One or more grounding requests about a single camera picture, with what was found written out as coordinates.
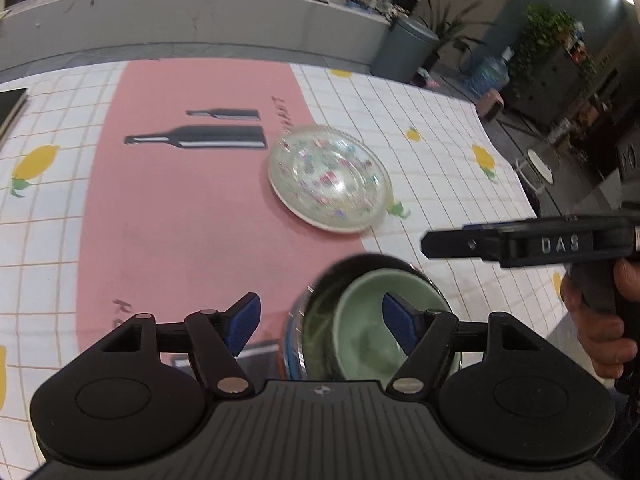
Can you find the pink placemat with bottles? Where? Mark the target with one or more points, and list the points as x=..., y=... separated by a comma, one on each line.
x=176, y=221

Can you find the grey trash bin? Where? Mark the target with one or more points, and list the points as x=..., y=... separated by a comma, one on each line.
x=404, y=49

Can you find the person right hand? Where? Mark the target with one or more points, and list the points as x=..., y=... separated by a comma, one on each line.
x=602, y=334

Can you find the pink space heater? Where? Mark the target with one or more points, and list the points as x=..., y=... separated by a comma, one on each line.
x=489, y=106

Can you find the clear patterned glass plate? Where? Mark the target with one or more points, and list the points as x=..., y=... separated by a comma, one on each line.
x=329, y=179

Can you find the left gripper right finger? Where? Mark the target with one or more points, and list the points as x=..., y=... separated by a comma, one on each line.
x=403, y=321

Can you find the blue steel bowl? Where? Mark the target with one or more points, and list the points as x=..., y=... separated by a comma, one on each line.
x=307, y=341

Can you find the green bushy plant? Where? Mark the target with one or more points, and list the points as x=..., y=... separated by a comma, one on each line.
x=550, y=66

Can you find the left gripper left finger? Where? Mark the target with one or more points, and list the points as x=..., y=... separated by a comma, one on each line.
x=240, y=321

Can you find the water jug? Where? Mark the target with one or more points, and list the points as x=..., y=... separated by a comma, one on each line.
x=491, y=74

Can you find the green ceramic bowl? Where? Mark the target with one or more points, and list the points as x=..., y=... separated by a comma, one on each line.
x=363, y=347

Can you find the tall leafy floor plant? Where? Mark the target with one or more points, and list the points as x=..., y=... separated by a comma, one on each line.
x=449, y=27

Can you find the lemon checkered tablecloth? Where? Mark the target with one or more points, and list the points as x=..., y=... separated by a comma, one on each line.
x=444, y=169

